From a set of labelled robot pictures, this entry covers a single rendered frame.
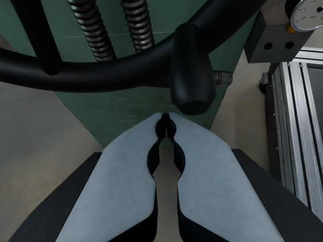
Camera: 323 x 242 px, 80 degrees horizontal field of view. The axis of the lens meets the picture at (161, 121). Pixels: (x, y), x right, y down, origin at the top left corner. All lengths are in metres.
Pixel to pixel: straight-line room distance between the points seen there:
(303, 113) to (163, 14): 0.60
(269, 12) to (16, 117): 1.12
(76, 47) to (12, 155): 0.78
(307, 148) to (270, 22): 0.48
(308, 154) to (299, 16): 0.49
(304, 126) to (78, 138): 0.89
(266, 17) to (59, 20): 0.33
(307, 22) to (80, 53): 0.37
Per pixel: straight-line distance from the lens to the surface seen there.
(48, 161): 1.00
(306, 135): 0.77
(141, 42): 0.22
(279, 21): 0.37
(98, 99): 0.54
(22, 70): 0.20
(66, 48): 0.43
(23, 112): 1.21
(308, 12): 0.34
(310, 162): 0.74
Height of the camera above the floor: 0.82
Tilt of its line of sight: 62 degrees down
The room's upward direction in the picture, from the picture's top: 6 degrees counter-clockwise
